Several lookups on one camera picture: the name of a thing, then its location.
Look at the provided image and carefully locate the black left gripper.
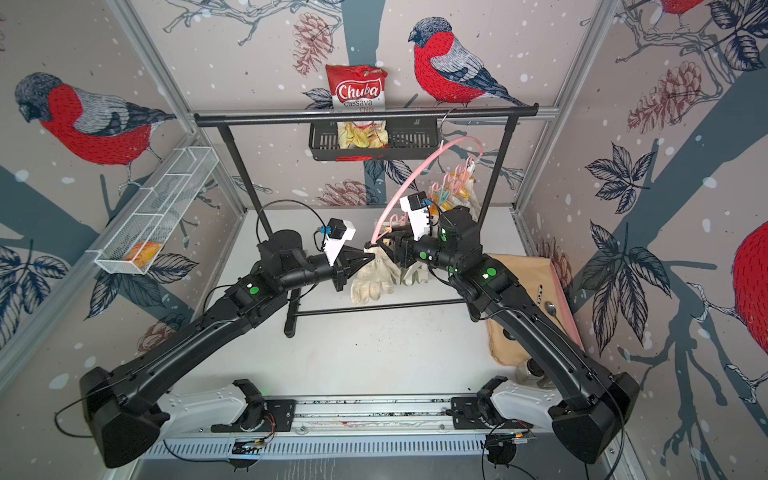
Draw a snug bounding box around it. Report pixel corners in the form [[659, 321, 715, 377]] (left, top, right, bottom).
[[278, 245, 375, 294]]

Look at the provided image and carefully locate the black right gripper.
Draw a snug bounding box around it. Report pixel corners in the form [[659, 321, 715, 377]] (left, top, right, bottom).
[[374, 224, 463, 278]]

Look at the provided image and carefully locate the beige glove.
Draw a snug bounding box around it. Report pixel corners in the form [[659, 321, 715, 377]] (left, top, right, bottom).
[[400, 262, 430, 286]]

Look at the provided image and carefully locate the pink clip hanger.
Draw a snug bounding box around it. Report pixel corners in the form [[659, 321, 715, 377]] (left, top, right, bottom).
[[370, 134, 485, 245]]

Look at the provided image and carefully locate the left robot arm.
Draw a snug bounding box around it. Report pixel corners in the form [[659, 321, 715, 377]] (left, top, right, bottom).
[[79, 229, 375, 469]]

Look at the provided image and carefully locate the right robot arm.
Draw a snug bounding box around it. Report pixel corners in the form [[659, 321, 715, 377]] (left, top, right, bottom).
[[377, 207, 640, 464]]

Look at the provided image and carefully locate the beige cloth mat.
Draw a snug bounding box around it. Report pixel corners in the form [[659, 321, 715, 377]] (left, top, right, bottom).
[[485, 253, 574, 368]]

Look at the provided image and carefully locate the red cassava chips bag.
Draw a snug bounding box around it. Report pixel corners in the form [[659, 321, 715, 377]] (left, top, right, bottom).
[[325, 65, 389, 150]]

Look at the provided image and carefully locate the dark metal spoon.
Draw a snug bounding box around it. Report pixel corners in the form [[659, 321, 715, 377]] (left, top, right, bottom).
[[544, 301, 566, 332]]

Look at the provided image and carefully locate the black garment rack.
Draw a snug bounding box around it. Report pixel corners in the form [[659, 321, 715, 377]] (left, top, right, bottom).
[[195, 105, 538, 321]]

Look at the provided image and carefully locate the pink tray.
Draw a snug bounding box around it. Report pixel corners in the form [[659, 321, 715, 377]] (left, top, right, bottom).
[[550, 260, 584, 348]]

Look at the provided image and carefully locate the orange snack packet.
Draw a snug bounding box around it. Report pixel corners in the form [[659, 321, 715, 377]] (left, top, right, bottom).
[[124, 240, 163, 269]]

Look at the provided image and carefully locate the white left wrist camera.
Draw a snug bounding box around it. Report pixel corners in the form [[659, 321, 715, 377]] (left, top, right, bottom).
[[322, 218, 356, 265]]

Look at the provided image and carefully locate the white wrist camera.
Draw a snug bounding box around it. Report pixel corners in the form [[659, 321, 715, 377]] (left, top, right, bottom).
[[322, 218, 356, 265], [399, 191, 431, 241]]

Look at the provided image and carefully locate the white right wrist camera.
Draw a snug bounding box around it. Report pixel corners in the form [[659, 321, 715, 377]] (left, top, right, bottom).
[[399, 191, 431, 241]]

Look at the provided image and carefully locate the black wall basket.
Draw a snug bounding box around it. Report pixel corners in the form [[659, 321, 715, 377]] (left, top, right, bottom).
[[309, 118, 439, 162]]

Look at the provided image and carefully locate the white wire mesh shelf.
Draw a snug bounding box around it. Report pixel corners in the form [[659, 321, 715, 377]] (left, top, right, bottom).
[[86, 145, 219, 275]]

